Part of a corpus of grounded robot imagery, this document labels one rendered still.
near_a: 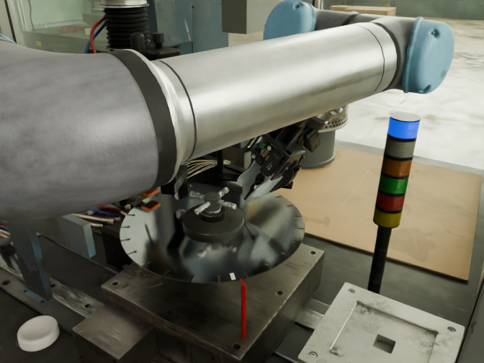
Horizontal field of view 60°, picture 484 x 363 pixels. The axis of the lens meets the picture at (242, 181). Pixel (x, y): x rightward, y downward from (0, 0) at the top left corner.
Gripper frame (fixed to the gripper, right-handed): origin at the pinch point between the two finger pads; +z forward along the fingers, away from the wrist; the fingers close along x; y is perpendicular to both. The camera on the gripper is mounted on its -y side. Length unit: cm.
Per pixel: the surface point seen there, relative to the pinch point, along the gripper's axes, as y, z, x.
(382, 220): -4.5, -11.9, 20.1
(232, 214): 3.9, 3.4, 0.7
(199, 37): -46, 0, -57
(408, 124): -1.2, -27.2, 12.7
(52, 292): 17.9, 40.2, -16.4
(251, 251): 10.0, 1.6, 8.8
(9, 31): -27, 39, -116
